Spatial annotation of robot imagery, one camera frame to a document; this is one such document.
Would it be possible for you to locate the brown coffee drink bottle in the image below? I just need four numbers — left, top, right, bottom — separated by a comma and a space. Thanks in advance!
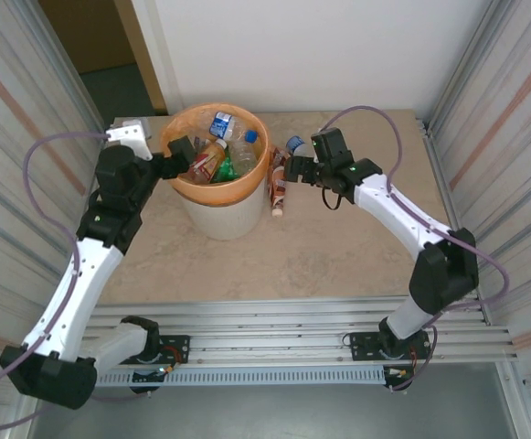
270, 145, 293, 169
268, 165, 290, 219

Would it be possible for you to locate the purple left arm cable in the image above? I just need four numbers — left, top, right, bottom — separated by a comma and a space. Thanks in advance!
0, 131, 111, 434

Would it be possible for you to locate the orange plastic bin liner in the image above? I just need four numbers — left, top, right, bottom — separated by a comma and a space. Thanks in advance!
158, 102, 271, 210

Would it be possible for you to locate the aluminium frame upright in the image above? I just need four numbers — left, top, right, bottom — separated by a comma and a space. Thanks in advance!
27, 0, 113, 141
427, 0, 513, 138

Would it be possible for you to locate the white waste bin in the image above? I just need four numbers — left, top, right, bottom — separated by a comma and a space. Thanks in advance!
176, 180, 266, 242

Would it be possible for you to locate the grey slotted cable duct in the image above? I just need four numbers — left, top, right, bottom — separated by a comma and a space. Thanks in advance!
39, 368, 388, 389

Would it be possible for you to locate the blue label water bottle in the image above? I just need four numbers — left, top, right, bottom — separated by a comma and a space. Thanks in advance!
284, 134, 314, 159
208, 111, 260, 144

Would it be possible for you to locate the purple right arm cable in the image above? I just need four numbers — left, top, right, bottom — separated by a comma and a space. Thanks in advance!
323, 105, 511, 393

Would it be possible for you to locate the aluminium rail frame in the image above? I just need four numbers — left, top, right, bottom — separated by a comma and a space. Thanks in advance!
21, 296, 520, 371

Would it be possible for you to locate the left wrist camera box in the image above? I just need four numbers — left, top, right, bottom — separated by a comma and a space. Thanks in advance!
105, 117, 153, 161

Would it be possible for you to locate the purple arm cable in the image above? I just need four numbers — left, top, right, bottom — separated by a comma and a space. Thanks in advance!
323, 105, 511, 393
0, 131, 111, 434

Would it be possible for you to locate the red power wire with connector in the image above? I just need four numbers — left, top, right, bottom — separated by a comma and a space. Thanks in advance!
385, 349, 419, 380
157, 345, 189, 375

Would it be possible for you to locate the black right wrist wire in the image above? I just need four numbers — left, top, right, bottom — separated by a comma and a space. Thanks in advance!
322, 185, 345, 211

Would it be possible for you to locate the clear bottle white cap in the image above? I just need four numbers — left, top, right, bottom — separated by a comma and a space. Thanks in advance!
228, 139, 260, 176

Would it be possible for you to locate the crushed green plastic bottle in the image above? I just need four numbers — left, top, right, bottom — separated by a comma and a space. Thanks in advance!
209, 157, 243, 185

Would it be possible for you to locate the brown wooden door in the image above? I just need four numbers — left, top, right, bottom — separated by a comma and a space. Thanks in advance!
112, 0, 169, 116

